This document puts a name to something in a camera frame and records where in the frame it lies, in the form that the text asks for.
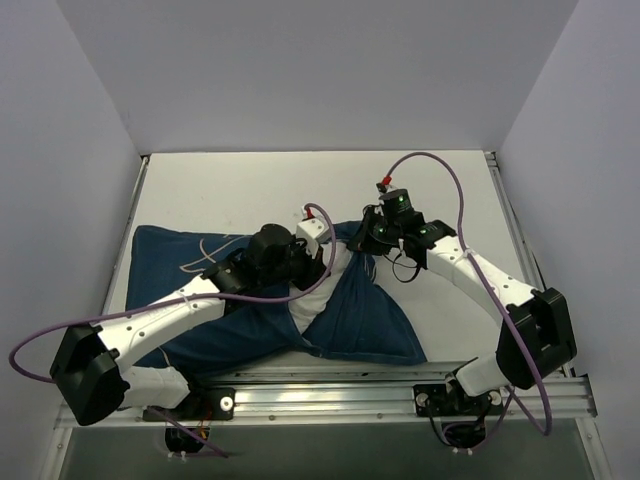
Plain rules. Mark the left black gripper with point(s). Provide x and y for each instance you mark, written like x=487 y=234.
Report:
x=310 y=268

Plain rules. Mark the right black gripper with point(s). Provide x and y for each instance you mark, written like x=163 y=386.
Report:
x=364 y=239

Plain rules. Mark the white pillow insert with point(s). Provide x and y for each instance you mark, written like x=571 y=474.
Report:
x=305 y=309

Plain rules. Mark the blue patterned pillowcase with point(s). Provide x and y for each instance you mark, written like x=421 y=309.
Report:
x=360 y=323

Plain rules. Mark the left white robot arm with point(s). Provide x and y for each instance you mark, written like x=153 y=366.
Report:
x=95 y=367

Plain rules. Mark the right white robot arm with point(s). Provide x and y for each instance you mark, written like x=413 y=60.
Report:
x=536 y=335

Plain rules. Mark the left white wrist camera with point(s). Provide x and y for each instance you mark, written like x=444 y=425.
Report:
x=314 y=232

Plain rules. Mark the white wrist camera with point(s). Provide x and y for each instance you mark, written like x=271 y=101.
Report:
x=314 y=232
x=385 y=186

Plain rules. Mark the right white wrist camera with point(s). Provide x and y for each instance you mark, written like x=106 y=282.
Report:
x=385 y=186

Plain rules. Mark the aluminium front rail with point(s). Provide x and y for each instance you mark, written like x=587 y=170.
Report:
x=349 y=394

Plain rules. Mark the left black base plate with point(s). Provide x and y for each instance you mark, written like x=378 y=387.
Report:
x=215 y=404

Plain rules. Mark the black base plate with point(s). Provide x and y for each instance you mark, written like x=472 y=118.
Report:
x=215 y=404
x=441 y=399

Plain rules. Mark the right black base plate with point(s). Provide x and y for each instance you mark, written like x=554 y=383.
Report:
x=441 y=399

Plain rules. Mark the left aluminium side rail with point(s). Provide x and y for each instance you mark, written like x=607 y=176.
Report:
x=122 y=246

